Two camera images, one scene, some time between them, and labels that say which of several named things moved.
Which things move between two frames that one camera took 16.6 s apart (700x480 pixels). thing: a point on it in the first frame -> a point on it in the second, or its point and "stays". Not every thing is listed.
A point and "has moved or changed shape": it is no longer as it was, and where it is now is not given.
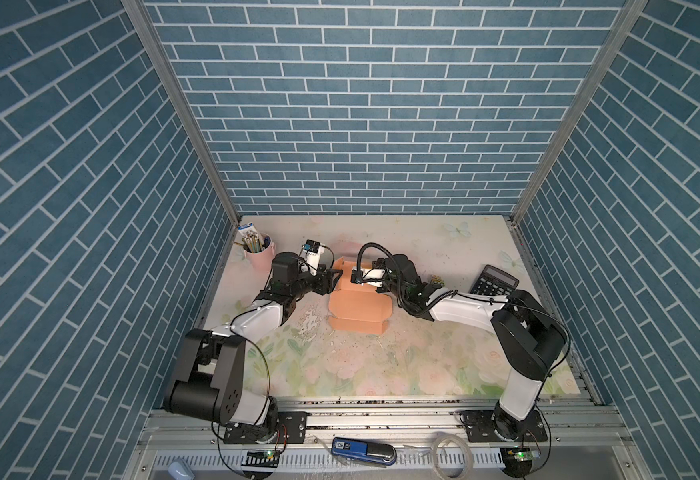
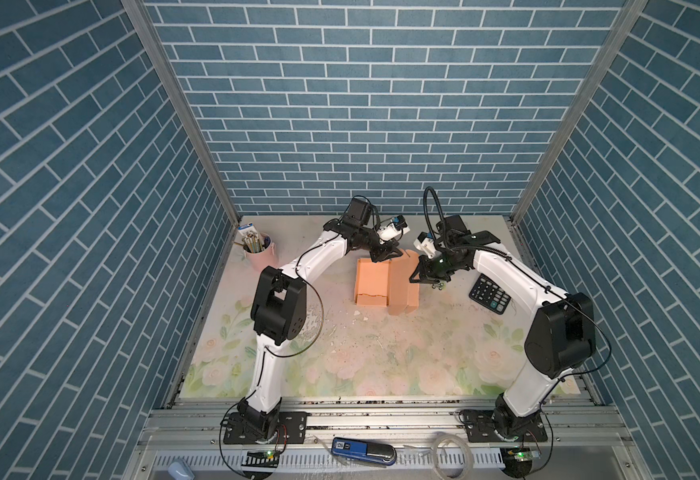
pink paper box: [358, 307] has moved or changed shape
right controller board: [517, 462] stays
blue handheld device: [364, 450] stays
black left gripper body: [305, 284] -> [367, 241]
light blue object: [180, 470] stays
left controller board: [265, 459] stays
